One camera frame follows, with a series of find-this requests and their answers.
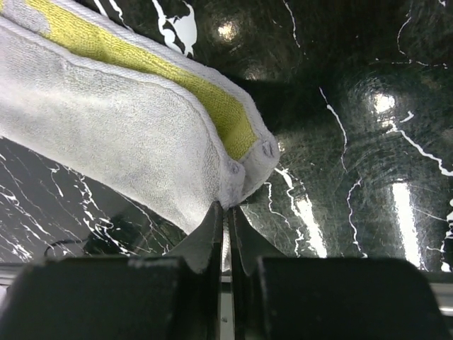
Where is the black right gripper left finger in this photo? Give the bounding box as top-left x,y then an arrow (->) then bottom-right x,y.
1,203 -> 223,339

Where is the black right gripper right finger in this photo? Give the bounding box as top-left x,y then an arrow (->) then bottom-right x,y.
228,208 -> 452,339

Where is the yellow-green and grey towel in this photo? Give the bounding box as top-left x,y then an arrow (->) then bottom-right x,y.
1,1 -> 280,233

